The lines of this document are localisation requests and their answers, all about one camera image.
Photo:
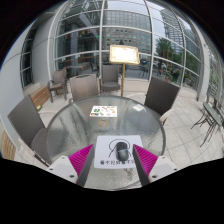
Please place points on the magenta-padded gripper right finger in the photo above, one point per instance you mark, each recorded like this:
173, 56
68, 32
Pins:
146, 160

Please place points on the black computer mouse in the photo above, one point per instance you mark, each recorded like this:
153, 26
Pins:
122, 151

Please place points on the green metal bistro table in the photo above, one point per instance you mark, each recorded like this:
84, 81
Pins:
211, 113

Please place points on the dark metal bistro chair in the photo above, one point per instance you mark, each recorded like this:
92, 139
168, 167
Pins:
215, 96

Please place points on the wooden slat bench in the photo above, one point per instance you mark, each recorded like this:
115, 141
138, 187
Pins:
40, 96
8, 146

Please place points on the colourful printed sheet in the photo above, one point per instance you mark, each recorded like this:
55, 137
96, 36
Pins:
103, 111

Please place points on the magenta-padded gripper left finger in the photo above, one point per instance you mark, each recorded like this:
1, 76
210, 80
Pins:
80, 160

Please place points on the gold-framed menu stand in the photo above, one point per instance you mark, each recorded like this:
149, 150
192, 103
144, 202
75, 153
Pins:
124, 54

